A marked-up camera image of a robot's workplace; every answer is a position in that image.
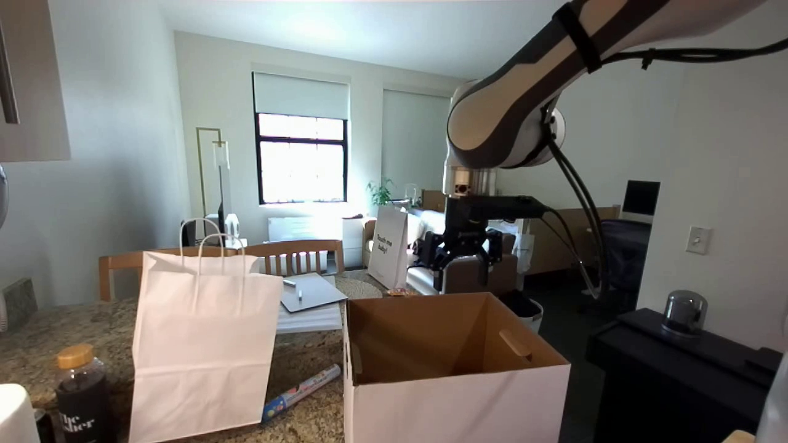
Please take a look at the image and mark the black office chair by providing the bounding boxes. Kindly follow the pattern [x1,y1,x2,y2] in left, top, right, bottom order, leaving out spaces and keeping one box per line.
[590,217,653,315]

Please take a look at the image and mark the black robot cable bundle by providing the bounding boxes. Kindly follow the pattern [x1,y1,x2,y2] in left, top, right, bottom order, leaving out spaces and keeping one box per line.
[537,33,788,298]

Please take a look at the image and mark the white drawer unit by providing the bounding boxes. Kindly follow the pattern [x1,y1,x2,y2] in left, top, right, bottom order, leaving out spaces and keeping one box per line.
[339,212,367,271]

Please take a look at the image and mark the green house plant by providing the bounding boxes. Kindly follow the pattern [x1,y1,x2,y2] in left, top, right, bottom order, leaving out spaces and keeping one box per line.
[363,177,399,212]

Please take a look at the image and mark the computer monitor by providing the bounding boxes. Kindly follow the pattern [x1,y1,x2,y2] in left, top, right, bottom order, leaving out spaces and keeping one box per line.
[621,177,663,225]

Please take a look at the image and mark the white spray bottle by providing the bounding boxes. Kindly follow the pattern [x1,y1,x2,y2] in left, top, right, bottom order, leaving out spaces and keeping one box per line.
[224,212,249,253]

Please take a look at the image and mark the white paper bag with handles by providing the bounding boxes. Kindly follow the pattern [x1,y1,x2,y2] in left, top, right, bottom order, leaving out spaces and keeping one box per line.
[127,217,286,443]

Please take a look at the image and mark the white roller blind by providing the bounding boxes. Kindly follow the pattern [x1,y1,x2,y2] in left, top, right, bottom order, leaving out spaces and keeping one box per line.
[378,86,454,203]
[251,68,351,123]

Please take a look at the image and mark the wall cabinet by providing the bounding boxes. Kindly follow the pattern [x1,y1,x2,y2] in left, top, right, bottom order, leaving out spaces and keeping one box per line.
[0,0,74,164]

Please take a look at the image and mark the open cardboard box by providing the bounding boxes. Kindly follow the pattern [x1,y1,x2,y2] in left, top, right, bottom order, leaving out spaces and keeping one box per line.
[341,289,573,443]

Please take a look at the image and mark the white wall switch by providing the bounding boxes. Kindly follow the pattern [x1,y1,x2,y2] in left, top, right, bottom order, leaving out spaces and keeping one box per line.
[683,223,714,257]

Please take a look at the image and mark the black appliance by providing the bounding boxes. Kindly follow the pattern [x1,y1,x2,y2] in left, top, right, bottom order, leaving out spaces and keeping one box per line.
[585,304,783,443]

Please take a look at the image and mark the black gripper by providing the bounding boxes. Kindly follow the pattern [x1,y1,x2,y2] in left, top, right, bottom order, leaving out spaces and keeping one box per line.
[411,217,506,272]

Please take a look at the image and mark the white bin black liner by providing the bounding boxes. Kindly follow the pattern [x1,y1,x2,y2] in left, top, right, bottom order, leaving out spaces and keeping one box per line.
[496,289,547,340]

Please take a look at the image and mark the black framed window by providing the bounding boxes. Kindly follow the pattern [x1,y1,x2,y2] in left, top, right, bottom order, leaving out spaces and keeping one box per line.
[253,111,350,206]

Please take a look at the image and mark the wooden desk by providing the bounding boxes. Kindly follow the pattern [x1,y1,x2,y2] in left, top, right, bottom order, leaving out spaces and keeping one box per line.
[523,203,623,277]

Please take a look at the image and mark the dark bottle orange cap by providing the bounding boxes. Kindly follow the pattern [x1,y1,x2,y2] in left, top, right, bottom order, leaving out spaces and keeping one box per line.
[49,342,117,443]

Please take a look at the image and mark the white radiator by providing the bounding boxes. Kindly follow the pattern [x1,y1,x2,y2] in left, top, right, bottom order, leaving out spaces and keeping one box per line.
[266,213,346,245]

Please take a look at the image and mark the grey notebook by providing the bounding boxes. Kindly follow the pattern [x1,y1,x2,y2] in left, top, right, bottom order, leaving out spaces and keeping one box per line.
[278,272,350,318]

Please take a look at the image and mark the white printed shopping bag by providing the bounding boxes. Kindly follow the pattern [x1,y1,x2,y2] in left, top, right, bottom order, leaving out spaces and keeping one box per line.
[363,203,424,294]

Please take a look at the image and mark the brown sofa white cushions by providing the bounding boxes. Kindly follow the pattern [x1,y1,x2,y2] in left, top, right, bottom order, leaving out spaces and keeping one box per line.
[404,203,526,299]

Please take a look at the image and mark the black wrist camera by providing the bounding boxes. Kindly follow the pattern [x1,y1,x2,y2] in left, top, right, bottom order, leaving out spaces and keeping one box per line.
[443,192,548,223]

